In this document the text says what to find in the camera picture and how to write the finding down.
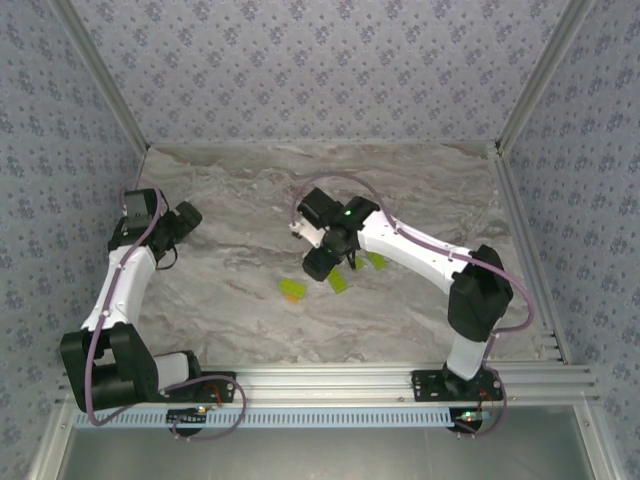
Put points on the small green lego brick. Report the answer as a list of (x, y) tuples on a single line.
[(377, 261)]

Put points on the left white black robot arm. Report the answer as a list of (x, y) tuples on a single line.
[(120, 285)]

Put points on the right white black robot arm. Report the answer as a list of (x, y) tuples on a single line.
[(415, 255)]

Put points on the black left controller board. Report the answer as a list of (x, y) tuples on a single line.
[(185, 417)]

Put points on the black controller board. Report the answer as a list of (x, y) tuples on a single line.
[(185, 417), (462, 425)]

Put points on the grey sheet metal panel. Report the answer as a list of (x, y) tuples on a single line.
[(325, 455)]

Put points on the black right controller board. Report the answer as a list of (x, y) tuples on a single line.
[(462, 425)]

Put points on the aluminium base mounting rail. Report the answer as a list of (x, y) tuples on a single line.
[(325, 382)]

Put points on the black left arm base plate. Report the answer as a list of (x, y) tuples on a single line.
[(227, 380)]

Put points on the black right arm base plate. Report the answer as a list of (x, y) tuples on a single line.
[(425, 387)]

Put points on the aluminium corner post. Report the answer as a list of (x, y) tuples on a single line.
[(107, 75), (541, 75)]

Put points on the wide aluminium side rail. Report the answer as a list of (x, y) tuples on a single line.
[(520, 225)]

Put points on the aluminium lower frame rail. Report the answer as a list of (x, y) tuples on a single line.
[(50, 445), (595, 445)]

